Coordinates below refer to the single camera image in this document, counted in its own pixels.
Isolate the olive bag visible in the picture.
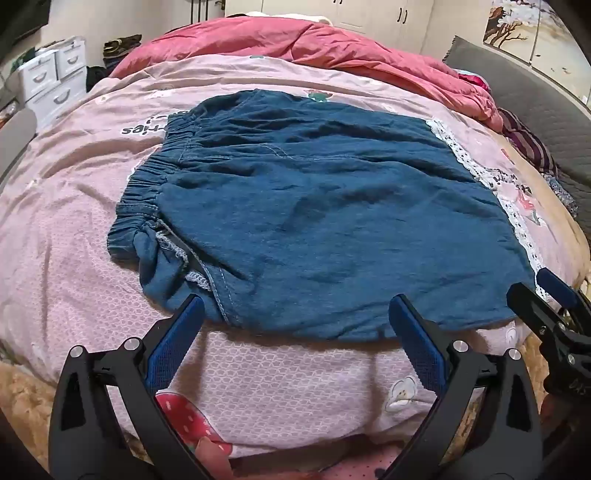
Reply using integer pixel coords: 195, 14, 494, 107
102, 34, 143, 60

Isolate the magenta cloth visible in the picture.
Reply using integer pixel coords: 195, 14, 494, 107
455, 69, 491, 94

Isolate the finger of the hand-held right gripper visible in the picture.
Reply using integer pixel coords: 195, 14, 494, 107
507, 281, 578, 356
538, 268, 591, 324

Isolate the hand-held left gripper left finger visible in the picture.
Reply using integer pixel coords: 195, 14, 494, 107
47, 294, 218, 480

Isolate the black cloth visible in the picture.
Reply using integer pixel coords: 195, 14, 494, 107
85, 65, 110, 89

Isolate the red quilt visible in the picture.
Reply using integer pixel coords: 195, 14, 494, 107
110, 18, 504, 132

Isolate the dark coat stand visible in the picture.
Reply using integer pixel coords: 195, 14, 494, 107
187, 0, 227, 23

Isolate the blue patterned cloth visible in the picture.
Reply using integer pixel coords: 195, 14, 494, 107
547, 173, 579, 219

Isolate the dark striped cloth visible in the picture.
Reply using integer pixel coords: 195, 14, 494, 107
498, 108, 559, 176

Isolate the pink printed blanket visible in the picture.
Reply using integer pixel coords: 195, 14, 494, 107
0, 54, 583, 462

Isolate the tree painted panel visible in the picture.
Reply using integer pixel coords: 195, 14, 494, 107
482, 0, 591, 107

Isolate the grey quilted headboard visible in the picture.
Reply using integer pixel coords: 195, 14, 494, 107
443, 34, 591, 278

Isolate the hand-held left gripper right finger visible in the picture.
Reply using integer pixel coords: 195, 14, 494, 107
389, 294, 544, 480

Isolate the person's pink dotted clothing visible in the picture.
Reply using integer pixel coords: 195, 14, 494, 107
231, 443, 400, 480

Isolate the white drawer unit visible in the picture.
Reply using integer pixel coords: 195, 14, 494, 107
17, 37, 88, 118

